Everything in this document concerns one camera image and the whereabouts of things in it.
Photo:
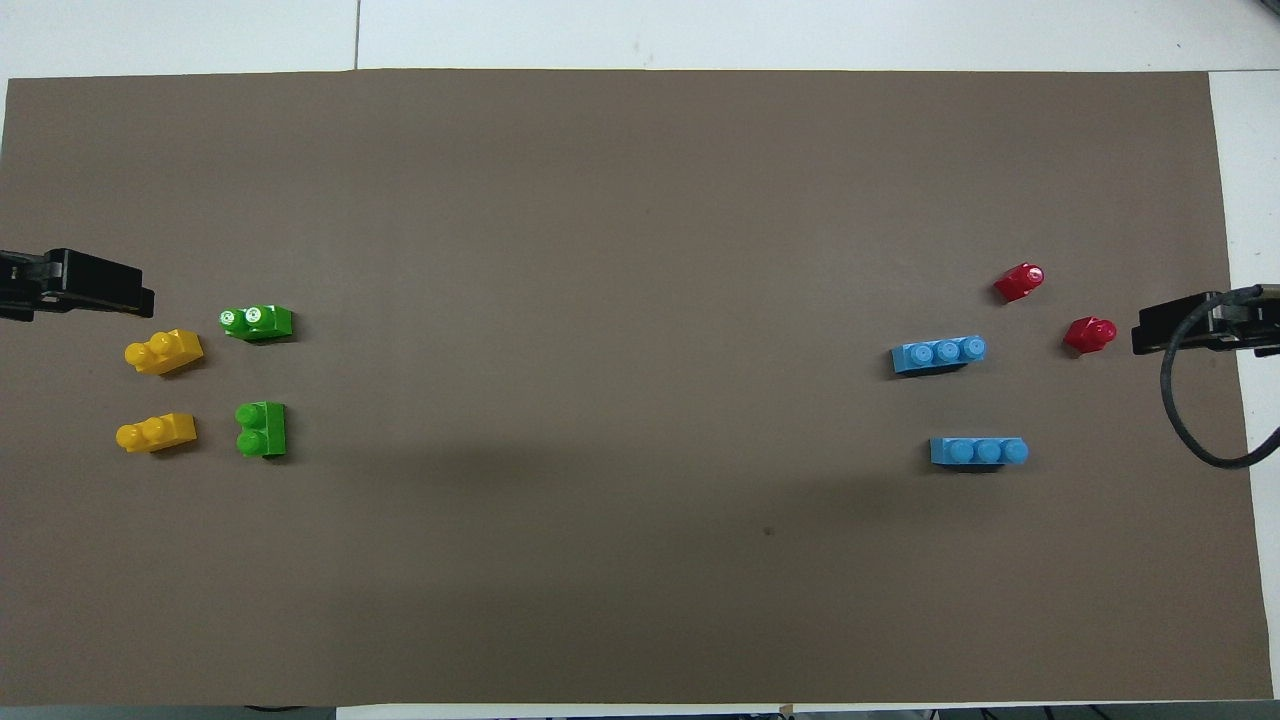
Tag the yellow toy brick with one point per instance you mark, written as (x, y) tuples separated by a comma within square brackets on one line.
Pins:
[(160, 432), (168, 352)]

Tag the plain green toy brick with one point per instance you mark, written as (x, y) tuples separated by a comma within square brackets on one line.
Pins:
[(264, 428)]

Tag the brown table mat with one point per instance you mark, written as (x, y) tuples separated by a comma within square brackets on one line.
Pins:
[(640, 250)]

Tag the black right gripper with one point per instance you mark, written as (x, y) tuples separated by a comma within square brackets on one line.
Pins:
[(1250, 325)]

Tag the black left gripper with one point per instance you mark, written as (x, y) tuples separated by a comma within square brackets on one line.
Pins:
[(22, 285)]

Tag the blue three-stud toy brick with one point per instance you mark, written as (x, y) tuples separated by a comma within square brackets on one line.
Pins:
[(975, 451), (935, 354)]

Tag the red single-stud toy brick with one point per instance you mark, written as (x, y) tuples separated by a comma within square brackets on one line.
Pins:
[(1086, 333), (1018, 282)]

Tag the green brick with white stickers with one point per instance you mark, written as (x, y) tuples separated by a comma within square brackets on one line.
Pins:
[(262, 322)]

